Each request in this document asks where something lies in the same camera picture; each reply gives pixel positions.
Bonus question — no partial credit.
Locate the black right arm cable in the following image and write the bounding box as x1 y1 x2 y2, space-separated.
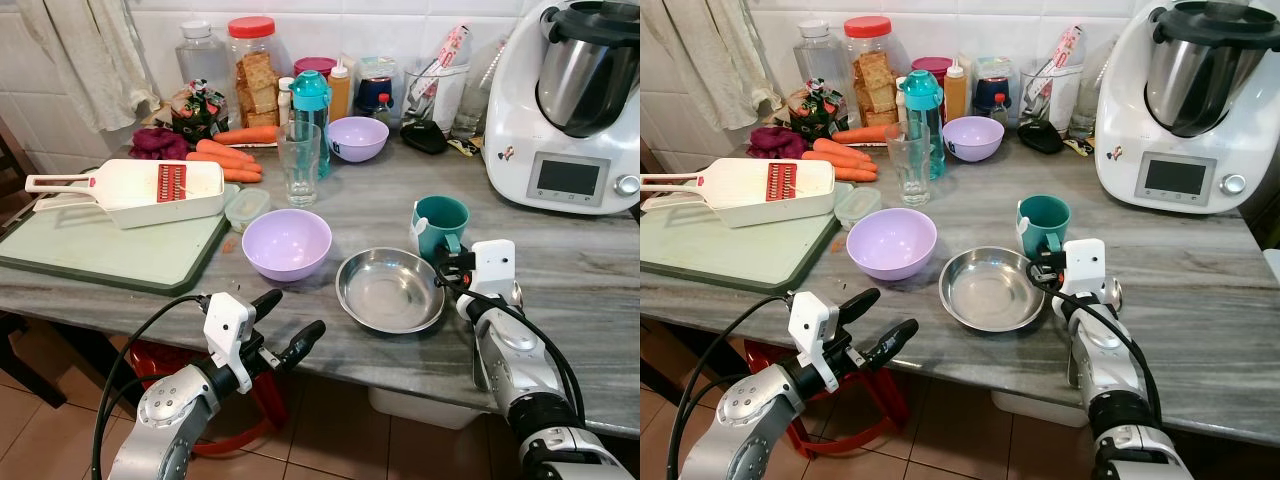
438 268 587 426
1030 266 1163 426

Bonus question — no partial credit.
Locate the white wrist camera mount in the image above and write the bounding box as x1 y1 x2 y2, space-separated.
203 292 258 367
787 291 840 393
1061 238 1107 299
469 239 517 301

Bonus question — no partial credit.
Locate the teal water bottle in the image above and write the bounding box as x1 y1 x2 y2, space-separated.
898 70 946 182
289 70 333 181

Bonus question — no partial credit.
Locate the dark printed snack bag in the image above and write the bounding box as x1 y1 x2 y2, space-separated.
169 79 230 142
786 79 850 142

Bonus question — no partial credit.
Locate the white plastic tub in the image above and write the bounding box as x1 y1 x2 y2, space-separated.
367 385 483 432
989 388 1091 430

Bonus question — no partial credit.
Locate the red lidded cracker jar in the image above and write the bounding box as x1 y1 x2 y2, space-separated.
227 16 284 130
843 15 900 130

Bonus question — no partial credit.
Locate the pink lidded container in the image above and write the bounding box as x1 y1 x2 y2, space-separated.
909 56 955 83
293 56 339 83

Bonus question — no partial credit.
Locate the white mandoline slicer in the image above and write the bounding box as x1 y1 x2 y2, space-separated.
640 157 837 230
25 158 228 231

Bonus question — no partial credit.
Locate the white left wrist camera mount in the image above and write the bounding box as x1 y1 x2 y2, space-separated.
787 291 840 393
203 292 258 367

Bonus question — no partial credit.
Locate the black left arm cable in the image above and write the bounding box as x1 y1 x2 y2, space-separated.
667 294 797 480
91 294 213 480

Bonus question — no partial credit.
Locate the orange sauce squeeze bottle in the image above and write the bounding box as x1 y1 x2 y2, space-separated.
327 58 354 124
943 58 970 124

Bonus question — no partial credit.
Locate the stainless steel bowl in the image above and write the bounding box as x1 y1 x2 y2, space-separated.
938 246 1048 335
335 247 448 336

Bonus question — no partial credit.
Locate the glass utensil jar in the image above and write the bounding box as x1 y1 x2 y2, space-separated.
1018 60 1087 132
402 60 472 132

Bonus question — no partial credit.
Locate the beige hanging towel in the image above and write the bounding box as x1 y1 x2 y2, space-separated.
640 0 773 133
17 0 158 133

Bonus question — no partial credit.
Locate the clear plastic jar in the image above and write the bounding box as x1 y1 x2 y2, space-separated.
794 20 851 99
176 20 237 99

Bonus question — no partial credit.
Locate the pale green cutting board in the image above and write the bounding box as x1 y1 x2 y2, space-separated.
640 184 852 298
0 184 242 298

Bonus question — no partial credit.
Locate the purple beetroot pile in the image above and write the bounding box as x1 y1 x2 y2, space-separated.
130 126 192 162
747 126 808 162

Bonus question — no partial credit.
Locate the black pouch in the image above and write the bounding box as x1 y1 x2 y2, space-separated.
400 120 450 156
1017 120 1066 156

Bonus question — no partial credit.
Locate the large lilac plastic bowl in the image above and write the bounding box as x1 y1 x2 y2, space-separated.
846 207 939 283
241 208 333 284

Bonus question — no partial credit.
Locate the teal mug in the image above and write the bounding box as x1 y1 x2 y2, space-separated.
1016 193 1072 264
411 194 471 264

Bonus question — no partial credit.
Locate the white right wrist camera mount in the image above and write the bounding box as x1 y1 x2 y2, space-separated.
1061 238 1107 299
469 239 517 301

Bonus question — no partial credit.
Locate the glass jar with blue contents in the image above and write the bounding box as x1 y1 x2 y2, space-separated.
354 56 399 119
971 56 1015 119

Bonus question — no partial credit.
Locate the pink white packet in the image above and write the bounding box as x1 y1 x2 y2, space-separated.
1034 24 1089 101
419 24 474 101

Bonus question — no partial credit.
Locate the red plastic stool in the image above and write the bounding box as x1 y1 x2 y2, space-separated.
744 337 908 460
127 337 292 460

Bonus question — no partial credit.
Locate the tall clear glass jar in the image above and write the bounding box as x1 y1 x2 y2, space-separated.
451 38 507 140
1067 38 1122 140

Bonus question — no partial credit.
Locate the clear drinking glass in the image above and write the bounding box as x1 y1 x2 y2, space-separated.
277 121 323 209
885 121 933 209

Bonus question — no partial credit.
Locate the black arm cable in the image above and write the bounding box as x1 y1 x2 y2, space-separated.
667 294 797 480
91 294 213 480
1030 266 1163 426
438 268 587 426

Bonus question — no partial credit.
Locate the white kitchen food processor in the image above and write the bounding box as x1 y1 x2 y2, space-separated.
483 0 641 215
1094 0 1280 215

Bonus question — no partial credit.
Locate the small lilac plastic bowl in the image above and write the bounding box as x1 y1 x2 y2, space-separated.
942 116 1006 164
327 116 391 164

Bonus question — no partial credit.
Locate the small clear lidded container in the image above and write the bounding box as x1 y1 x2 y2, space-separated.
223 187 272 234
834 186 884 232

